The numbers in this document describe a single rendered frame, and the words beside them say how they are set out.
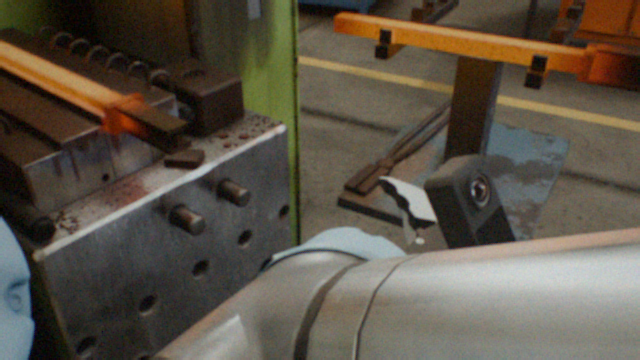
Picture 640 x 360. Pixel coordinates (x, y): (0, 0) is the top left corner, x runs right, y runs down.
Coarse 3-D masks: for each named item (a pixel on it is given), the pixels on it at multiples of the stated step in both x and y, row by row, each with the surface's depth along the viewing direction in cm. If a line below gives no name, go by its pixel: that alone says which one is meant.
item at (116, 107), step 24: (0, 48) 80; (24, 72) 75; (48, 72) 72; (72, 96) 69; (96, 96) 66; (120, 96) 66; (120, 120) 64; (144, 120) 60; (168, 120) 60; (168, 144) 61
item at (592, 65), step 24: (336, 24) 83; (360, 24) 82; (384, 24) 80; (408, 24) 80; (432, 48) 78; (456, 48) 76; (480, 48) 75; (504, 48) 73; (528, 48) 72; (552, 48) 72; (576, 48) 72; (600, 48) 69; (624, 48) 69; (576, 72) 70; (600, 72) 70; (624, 72) 69
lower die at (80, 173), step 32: (0, 32) 90; (0, 64) 77; (64, 64) 79; (96, 64) 79; (0, 96) 70; (32, 96) 70; (64, 96) 68; (160, 96) 70; (0, 128) 65; (32, 128) 64; (64, 128) 63; (96, 128) 64; (0, 160) 62; (32, 160) 59; (64, 160) 62; (96, 160) 65; (128, 160) 68; (32, 192) 60; (64, 192) 63
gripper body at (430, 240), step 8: (416, 232) 45; (424, 232) 45; (432, 232) 45; (440, 232) 45; (416, 240) 44; (424, 240) 44; (432, 240) 44; (440, 240) 44; (400, 248) 43; (408, 248) 43; (416, 248) 43; (424, 248) 43; (432, 248) 43; (440, 248) 43; (448, 248) 43
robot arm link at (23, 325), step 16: (0, 224) 13; (0, 240) 13; (16, 240) 14; (0, 256) 13; (16, 256) 13; (0, 272) 13; (16, 272) 13; (0, 288) 13; (16, 288) 14; (0, 304) 12; (16, 304) 13; (0, 320) 12; (16, 320) 13; (0, 336) 12; (16, 336) 13; (32, 336) 13; (0, 352) 12; (16, 352) 12
